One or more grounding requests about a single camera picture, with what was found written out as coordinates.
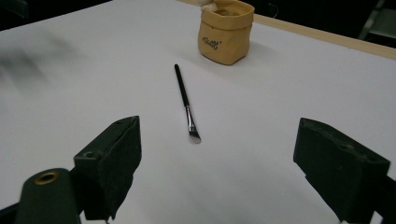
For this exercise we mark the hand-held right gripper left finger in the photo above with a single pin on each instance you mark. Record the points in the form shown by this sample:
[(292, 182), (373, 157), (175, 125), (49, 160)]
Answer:
[(109, 161)]

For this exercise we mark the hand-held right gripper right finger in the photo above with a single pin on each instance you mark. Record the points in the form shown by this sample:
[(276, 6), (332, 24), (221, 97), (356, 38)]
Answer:
[(339, 174)]

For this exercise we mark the black makeup brush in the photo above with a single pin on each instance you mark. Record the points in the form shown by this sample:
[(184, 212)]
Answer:
[(184, 93)]

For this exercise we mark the small wooden cup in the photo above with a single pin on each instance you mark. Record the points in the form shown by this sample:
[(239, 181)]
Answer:
[(225, 39)]

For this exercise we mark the white metal stand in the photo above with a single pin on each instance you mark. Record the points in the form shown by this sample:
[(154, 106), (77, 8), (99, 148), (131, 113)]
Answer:
[(378, 21)]

